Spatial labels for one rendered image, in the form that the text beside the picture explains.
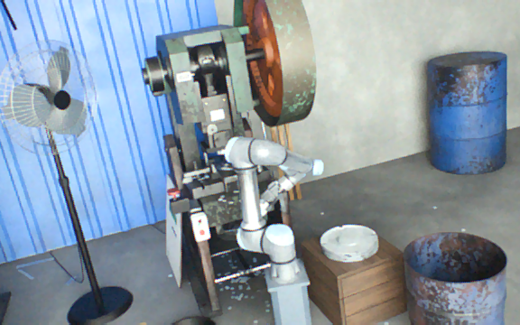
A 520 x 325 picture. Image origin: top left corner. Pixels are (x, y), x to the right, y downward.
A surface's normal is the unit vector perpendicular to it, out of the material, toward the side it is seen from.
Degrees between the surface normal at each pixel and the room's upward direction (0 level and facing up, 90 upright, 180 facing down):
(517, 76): 90
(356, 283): 90
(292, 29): 71
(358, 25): 90
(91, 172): 90
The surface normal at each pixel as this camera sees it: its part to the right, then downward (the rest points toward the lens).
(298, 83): 0.34, 0.53
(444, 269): -0.13, 0.32
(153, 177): 0.31, 0.28
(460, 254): -0.50, 0.33
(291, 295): 0.11, 0.33
